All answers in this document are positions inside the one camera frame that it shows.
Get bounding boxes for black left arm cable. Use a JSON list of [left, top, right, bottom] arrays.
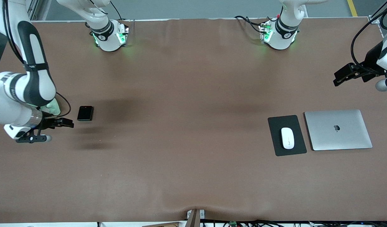
[[350, 0, 387, 68]]

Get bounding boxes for silver closed laptop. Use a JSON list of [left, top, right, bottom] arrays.
[[304, 109, 373, 151]]

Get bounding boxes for black flip phone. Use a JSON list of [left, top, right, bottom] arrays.
[[77, 106, 94, 121]]

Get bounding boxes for black right base cable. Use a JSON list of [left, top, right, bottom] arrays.
[[110, 0, 123, 21]]

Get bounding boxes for black left base cables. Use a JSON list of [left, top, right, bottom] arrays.
[[234, 15, 280, 34]]

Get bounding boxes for aluminium frame profile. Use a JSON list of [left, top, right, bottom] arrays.
[[26, 0, 52, 21]]

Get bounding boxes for brown table cover cloth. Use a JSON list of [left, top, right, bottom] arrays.
[[0, 17, 387, 223]]

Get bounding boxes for dark grey mouse pad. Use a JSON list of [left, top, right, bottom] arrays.
[[268, 115, 308, 157]]

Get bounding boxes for white computer mouse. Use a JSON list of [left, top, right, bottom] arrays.
[[281, 127, 295, 150]]

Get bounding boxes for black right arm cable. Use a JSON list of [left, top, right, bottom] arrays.
[[2, 0, 72, 119]]

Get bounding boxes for front camera mount bracket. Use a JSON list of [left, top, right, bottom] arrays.
[[186, 209, 205, 227]]

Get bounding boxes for green dinosaur plush toy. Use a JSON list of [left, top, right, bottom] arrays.
[[40, 97, 61, 116]]

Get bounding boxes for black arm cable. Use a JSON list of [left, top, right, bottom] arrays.
[[2, 0, 72, 119], [350, 0, 387, 68]]

